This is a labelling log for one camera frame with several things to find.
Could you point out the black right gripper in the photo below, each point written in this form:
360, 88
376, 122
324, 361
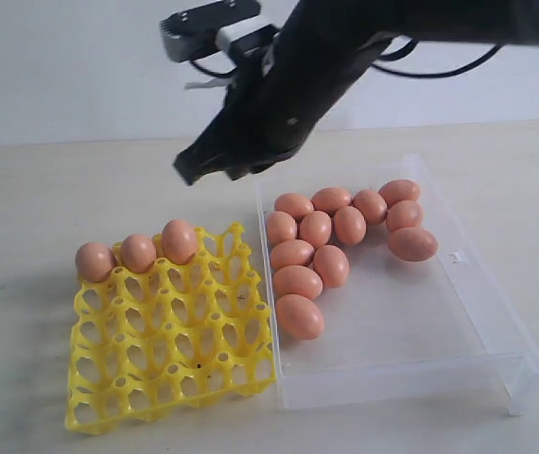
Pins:
323, 49

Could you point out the brown egg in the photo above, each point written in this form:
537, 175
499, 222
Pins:
413, 244
299, 317
299, 280
331, 199
371, 205
94, 262
404, 214
331, 264
349, 225
316, 229
291, 252
398, 190
295, 204
280, 227
138, 253
179, 241

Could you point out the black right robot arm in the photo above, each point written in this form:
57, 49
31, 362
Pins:
493, 23

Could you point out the yellow plastic egg tray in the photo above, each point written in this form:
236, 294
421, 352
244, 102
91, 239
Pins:
174, 337

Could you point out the clear plastic storage box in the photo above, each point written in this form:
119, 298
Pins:
399, 329

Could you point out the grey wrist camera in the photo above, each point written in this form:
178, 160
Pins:
197, 33

